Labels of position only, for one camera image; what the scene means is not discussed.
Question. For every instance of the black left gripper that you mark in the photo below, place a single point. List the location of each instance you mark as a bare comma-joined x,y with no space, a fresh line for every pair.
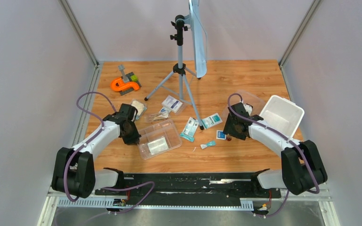
135,139

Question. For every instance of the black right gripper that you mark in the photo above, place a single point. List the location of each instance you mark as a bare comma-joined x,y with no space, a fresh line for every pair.
228,129

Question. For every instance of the cotton swab bag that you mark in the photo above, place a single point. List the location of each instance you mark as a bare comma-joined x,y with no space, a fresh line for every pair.
156,117

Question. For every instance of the clear compartment tray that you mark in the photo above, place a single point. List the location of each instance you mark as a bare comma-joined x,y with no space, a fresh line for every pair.
165,129

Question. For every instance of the white gauze pad packet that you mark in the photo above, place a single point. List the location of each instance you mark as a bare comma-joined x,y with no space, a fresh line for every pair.
158,146

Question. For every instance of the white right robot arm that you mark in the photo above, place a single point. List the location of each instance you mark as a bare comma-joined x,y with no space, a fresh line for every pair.
301,170

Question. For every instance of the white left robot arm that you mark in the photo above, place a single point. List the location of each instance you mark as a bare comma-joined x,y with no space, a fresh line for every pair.
74,172

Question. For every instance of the small brown bottle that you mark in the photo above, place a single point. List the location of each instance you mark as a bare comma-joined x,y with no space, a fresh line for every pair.
229,138

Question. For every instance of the blue square alcohol pad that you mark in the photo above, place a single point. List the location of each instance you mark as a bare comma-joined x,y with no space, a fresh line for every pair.
220,135

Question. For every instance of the teal white wipe packet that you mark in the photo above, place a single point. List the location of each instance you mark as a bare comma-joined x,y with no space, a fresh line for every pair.
211,120

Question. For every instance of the orange grey toy fixture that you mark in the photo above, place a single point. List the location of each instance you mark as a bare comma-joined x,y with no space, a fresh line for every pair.
126,83

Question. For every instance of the clear plastic lid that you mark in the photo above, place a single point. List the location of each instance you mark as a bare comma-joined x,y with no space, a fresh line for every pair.
248,98

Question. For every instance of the small blue white sachet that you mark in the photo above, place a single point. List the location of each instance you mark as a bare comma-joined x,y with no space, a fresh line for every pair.
164,110

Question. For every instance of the small teal tube sachet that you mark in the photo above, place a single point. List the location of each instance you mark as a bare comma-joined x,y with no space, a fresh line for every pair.
209,144

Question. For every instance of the white boxed gauze pack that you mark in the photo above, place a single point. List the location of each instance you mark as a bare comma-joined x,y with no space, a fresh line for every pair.
173,104

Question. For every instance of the white plastic box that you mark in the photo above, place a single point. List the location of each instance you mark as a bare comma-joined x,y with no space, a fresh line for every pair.
282,115

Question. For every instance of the long white teal packet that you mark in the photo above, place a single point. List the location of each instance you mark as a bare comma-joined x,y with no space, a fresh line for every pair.
189,130

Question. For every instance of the grey tripod stand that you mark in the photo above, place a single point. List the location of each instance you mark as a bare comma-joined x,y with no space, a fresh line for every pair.
184,94

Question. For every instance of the white tablet panel on tripod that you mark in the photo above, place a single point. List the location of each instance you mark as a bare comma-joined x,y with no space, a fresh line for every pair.
199,36

